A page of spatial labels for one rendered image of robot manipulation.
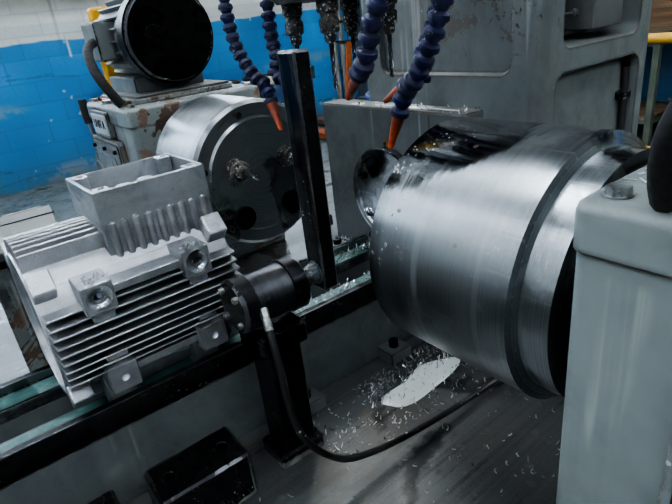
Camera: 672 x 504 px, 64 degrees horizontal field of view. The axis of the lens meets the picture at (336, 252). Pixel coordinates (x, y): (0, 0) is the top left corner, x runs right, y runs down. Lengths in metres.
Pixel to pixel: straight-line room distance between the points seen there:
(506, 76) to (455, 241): 0.39
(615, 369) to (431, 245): 0.18
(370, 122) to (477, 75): 0.17
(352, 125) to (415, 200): 0.39
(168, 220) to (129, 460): 0.27
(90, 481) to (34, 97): 5.67
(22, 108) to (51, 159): 0.54
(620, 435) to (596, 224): 0.15
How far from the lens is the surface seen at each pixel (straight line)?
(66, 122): 6.27
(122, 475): 0.68
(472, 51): 0.85
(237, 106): 0.91
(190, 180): 0.60
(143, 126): 1.09
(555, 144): 0.48
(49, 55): 6.24
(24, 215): 0.83
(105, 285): 0.55
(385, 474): 0.65
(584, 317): 0.39
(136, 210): 0.59
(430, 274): 0.48
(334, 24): 0.69
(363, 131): 0.85
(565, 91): 0.85
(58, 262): 0.59
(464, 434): 0.70
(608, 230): 0.35
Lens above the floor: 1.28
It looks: 24 degrees down
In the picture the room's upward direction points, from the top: 7 degrees counter-clockwise
